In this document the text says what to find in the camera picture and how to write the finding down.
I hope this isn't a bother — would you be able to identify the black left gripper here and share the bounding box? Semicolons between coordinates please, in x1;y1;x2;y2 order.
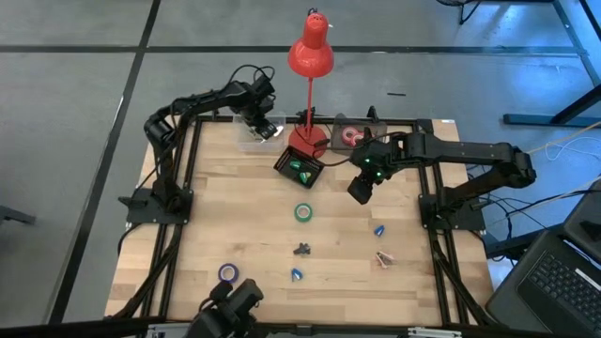
239;96;279;141

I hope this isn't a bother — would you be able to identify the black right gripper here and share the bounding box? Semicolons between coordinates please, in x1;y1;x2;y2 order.
347;133;408;206

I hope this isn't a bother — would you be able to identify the green tape roll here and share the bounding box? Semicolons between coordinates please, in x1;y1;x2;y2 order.
293;202;315;223

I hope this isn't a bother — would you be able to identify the purple tape roll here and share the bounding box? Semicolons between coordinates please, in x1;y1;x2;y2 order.
217;262;240;284

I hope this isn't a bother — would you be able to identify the clear plastic bin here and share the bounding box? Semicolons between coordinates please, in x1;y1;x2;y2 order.
331;113;389;151
233;112;288;153

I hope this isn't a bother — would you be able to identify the black mesh basket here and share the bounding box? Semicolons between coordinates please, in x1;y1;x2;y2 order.
273;145;326;190

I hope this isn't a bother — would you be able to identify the red desk lamp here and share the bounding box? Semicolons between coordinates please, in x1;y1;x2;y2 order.
286;9;335;160

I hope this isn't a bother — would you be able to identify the black laptop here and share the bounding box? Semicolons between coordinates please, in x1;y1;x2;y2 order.
485;180;601;338

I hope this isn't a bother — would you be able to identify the black chair base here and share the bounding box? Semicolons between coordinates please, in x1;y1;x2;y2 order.
0;205;38;226

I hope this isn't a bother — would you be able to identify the black rig crossbar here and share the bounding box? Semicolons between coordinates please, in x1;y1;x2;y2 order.
0;316;601;338

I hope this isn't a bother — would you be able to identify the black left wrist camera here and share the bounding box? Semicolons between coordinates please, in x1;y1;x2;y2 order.
251;74;277;102

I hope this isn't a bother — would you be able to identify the black aluminium table frame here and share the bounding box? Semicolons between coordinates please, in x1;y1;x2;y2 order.
105;115;500;330

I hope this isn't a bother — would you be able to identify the dark metal desk frame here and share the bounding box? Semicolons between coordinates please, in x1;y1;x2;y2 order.
502;0;601;129

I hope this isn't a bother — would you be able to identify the black table-level camera mount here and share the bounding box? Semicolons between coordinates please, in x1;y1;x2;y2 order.
184;278;265;338

